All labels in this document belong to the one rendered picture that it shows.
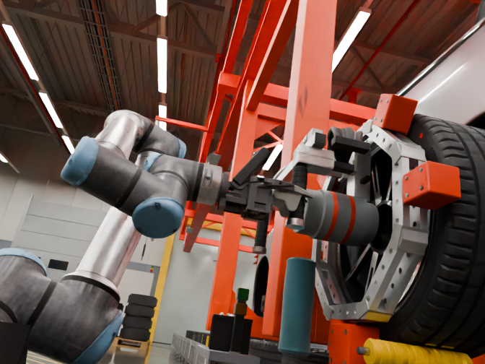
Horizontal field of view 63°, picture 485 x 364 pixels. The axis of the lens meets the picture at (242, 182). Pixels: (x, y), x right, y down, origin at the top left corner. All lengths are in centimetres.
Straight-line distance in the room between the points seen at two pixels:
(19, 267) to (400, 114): 98
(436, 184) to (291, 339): 56
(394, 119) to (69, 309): 90
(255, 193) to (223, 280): 259
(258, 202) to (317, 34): 133
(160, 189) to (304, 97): 117
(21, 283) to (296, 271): 69
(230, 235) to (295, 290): 238
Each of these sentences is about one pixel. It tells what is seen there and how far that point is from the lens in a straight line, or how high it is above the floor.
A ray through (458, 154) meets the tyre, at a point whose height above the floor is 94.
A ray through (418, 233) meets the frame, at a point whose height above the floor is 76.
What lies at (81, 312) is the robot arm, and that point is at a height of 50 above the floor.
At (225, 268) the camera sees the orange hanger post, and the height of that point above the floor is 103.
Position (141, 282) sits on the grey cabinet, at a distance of 1210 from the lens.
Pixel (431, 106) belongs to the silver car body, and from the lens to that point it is 183.
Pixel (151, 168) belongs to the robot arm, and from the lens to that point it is 85.
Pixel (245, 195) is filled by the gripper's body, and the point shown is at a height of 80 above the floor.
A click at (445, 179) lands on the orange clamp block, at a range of 89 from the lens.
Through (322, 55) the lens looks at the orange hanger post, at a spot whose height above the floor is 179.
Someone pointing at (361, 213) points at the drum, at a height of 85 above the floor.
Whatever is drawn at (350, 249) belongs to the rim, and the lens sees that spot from 141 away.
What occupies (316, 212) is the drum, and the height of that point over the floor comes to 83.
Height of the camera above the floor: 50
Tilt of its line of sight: 22 degrees up
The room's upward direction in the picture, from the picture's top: 9 degrees clockwise
